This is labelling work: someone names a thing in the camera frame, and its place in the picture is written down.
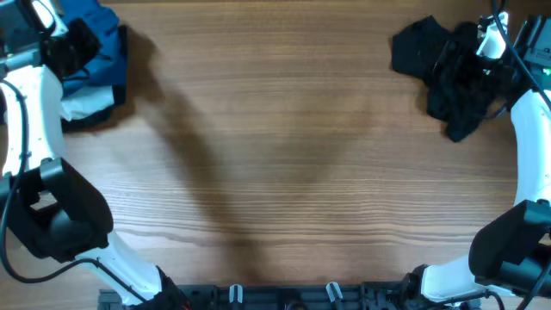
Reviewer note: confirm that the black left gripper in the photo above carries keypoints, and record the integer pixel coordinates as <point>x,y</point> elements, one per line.
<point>75,47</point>

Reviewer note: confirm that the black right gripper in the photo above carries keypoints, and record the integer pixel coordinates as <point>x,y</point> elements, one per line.
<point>467,67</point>

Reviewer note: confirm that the blue polo shirt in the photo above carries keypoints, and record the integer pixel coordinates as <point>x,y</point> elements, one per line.
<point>109,66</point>

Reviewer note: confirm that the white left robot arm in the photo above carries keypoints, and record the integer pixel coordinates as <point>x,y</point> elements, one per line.
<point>45,202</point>

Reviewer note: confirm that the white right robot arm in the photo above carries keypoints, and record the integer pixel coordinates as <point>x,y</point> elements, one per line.
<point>507,256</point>

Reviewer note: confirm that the crumpled black shirt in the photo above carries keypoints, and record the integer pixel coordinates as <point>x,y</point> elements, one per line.
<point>417,51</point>

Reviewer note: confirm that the folded light blue jeans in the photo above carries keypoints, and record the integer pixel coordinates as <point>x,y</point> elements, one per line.
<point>86,101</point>

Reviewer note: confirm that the folded black garment under jeans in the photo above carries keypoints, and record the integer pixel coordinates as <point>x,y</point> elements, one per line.
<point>103,112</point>

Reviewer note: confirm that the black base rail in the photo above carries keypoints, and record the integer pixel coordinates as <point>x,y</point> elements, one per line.
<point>365,296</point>

